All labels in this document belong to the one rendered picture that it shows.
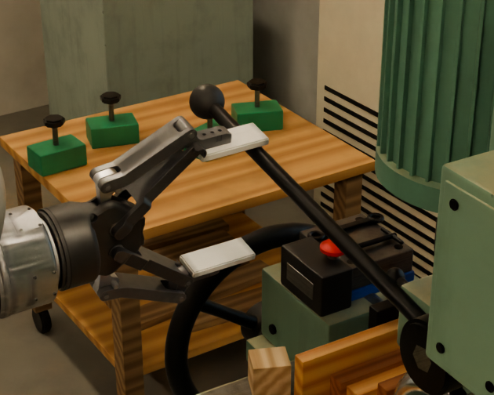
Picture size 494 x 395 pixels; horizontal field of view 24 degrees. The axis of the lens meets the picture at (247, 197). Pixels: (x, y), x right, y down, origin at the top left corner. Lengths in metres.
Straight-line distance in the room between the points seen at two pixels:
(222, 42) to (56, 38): 0.50
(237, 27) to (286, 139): 0.80
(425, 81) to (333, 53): 1.92
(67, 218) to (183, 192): 1.39
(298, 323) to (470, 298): 0.51
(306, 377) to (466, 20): 0.40
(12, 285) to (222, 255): 0.24
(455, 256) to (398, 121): 0.23
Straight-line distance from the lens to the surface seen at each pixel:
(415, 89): 0.92
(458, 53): 0.89
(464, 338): 0.77
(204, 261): 1.11
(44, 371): 2.78
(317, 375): 1.11
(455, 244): 0.75
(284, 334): 1.27
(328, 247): 1.19
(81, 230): 0.99
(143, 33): 3.19
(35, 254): 0.97
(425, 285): 1.10
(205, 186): 2.40
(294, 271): 1.21
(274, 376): 1.16
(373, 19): 2.68
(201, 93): 1.10
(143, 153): 1.00
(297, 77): 3.52
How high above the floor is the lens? 1.62
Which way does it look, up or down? 28 degrees down
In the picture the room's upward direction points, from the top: straight up
